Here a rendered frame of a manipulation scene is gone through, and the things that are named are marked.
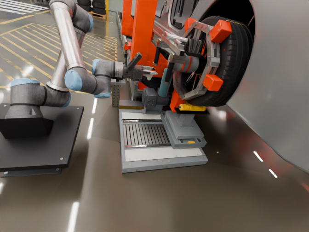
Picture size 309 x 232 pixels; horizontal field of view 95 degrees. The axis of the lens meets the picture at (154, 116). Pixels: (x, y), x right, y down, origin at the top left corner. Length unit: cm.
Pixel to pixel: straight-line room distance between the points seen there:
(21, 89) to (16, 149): 37
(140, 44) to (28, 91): 96
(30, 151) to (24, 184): 32
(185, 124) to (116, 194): 91
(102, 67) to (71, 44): 18
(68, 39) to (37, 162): 72
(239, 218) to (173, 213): 54
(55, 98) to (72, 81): 54
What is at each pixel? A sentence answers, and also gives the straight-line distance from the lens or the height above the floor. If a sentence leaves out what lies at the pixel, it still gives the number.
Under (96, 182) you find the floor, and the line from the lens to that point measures 130.
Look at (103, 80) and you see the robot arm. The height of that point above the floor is 78.
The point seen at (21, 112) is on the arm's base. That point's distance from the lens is 120.
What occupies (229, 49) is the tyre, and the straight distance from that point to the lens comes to 102.
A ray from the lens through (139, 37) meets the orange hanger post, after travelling 150.
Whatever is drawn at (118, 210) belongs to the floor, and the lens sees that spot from 122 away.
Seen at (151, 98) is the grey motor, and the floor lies 37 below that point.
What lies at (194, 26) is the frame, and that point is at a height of 109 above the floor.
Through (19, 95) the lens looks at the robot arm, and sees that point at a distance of 124.
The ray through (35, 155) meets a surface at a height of 30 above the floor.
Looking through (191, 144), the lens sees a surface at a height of 15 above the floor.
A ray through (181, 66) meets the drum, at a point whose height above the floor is 85.
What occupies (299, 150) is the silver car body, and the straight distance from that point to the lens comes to 83.
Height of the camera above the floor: 116
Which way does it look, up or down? 38 degrees down
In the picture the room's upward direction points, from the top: 15 degrees clockwise
